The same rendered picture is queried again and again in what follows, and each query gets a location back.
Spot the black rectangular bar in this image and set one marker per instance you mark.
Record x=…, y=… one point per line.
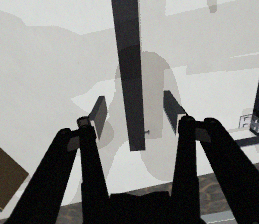
x=126, y=23

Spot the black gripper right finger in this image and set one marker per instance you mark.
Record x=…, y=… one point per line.
x=236, y=174

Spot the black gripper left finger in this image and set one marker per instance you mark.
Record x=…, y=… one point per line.
x=41, y=200

